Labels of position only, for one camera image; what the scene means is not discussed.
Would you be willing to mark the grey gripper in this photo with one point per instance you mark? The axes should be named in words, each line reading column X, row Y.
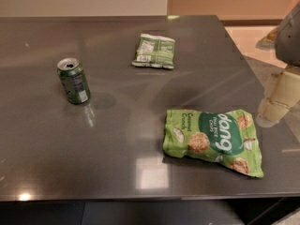
column 289, row 39

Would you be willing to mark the green soda can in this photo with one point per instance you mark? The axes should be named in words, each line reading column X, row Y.
column 71, row 74

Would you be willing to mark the green rice chip bag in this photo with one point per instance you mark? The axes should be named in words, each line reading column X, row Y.
column 229, row 139

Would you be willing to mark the green jalapeno chip bag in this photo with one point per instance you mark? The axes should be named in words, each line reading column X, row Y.
column 155, row 52

